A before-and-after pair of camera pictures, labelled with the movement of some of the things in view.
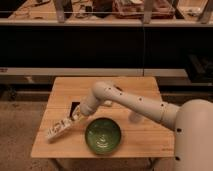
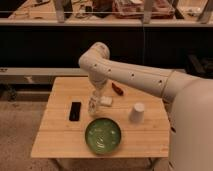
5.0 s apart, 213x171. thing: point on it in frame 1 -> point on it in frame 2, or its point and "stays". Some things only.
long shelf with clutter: [112, 13] stays
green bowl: [103, 136] stays
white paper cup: [135, 118] stays
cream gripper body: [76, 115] -> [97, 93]
